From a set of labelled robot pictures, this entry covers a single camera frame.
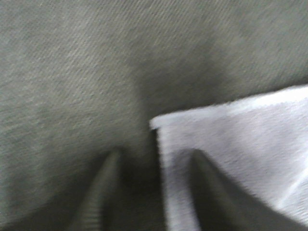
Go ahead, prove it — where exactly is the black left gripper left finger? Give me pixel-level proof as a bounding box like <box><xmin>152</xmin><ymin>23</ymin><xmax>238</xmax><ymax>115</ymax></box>
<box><xmin>0</xmin><ymin>149</ymin><xmax>122</xmax><ymax>231</ymax></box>

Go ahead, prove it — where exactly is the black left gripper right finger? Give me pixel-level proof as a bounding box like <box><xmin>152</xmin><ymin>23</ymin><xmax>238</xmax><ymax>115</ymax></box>
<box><xmin>189</xmin><ymin>149</ymin><xmax>308</xmax><ymax>231</ymax></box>

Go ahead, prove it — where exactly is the grey towel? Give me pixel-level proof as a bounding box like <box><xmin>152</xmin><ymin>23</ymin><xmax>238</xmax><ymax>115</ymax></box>
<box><xmin>150</xmin><ymin>85</ymin><xmax>308</xmax><ymax>231</ymax></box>

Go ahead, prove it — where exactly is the black table mat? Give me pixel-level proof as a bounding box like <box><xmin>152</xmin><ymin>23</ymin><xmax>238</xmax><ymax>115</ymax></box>
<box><xmin>0</xmin><ymin>0</ymin><xmax>308</xmax><ymax>231</ymax></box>

